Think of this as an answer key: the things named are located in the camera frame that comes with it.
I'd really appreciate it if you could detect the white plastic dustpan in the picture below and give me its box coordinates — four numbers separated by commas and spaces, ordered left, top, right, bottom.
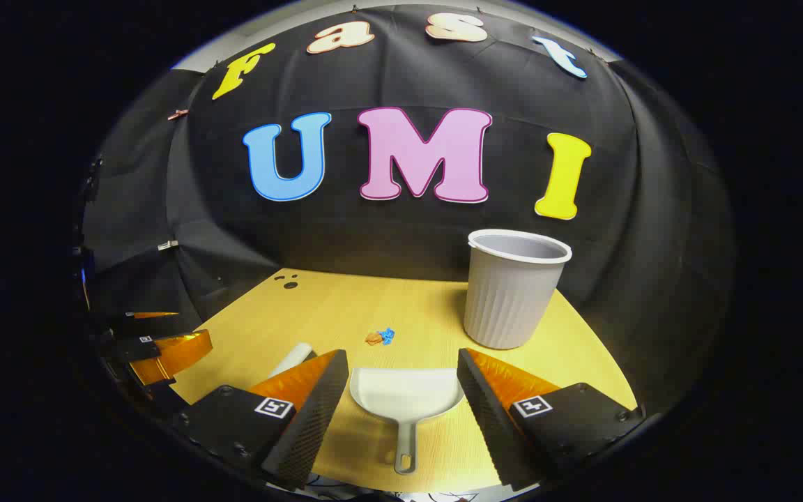
349, 367, 465, 476

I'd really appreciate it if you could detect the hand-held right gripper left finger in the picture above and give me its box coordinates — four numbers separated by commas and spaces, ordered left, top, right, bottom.
170, 349, 351, 491

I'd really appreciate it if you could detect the wooden desktop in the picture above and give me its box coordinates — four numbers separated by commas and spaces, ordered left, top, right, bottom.
168, 267, 639, 494

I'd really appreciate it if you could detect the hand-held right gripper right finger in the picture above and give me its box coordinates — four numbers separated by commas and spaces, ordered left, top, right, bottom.
456, 347, 646, 492

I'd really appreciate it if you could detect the white ribbed garbage bin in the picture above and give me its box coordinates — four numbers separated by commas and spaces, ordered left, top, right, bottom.
463, 229, 573, 351

